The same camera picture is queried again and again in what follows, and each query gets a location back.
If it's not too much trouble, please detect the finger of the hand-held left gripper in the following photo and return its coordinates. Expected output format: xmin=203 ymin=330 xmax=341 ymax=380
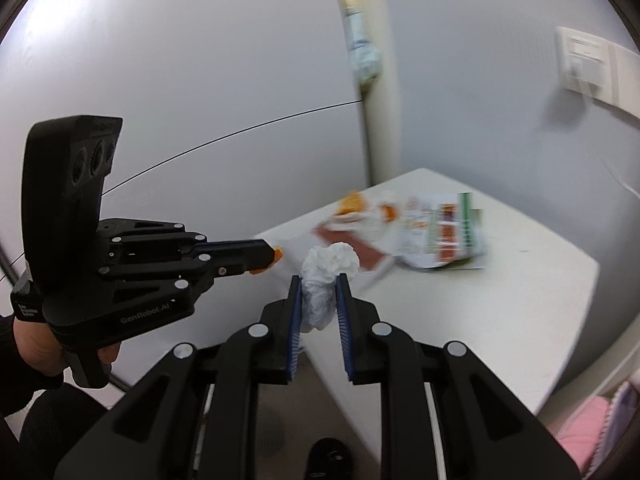
xmin=100 ymin=248 xmax=277 ymax=306
xmin=102 ymin=218 xmax=274 ymax=256

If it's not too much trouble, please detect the person's left hand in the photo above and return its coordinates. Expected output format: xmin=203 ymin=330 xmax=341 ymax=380
xmin=14 ymin=316 xmax=121 ymax=376

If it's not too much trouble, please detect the pink blanket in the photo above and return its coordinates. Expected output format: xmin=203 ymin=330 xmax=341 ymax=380
xmin=555 ymin=395 xmax=613 ymax=466

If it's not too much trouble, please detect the pale blue cloth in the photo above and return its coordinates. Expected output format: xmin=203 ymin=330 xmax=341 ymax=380
xmin=340 ymin=0 xmax=383 ymax=86

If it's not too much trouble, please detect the silver refrigerator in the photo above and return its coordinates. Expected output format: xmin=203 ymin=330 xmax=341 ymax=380
xmin=0 ymin=0 xmax=368 ymax=396

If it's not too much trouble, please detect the white wall socket plate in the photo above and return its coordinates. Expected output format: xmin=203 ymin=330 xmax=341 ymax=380
xmin=554 ymin=26 xmax=613 ymax=96

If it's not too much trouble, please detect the printed flyer with green edge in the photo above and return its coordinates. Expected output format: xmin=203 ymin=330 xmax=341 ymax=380
xmin=397 ymin=191 xmax=489 ymax=272

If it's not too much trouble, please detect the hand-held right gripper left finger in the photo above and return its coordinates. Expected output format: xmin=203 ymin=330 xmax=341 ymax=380
xmin=52 ymin=274 xmax=307 ymax=480

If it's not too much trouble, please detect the person's black shoe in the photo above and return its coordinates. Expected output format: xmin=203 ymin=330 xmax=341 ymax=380
xmin=306 ymin=437 xmax=353 ymax=480

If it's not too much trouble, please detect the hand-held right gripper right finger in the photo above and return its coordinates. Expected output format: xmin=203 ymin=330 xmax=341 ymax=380
xmin=334 ymin=272 xmax=583 ymax=480

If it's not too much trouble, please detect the white bedside cabinet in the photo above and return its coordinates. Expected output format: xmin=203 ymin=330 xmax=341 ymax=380
xmin=252 ymin=167 xmax=601 ymax=468

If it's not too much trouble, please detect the purple blanket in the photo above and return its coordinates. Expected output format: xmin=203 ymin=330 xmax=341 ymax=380
xmin=597 ymin=380 xmax=636 ymax=461

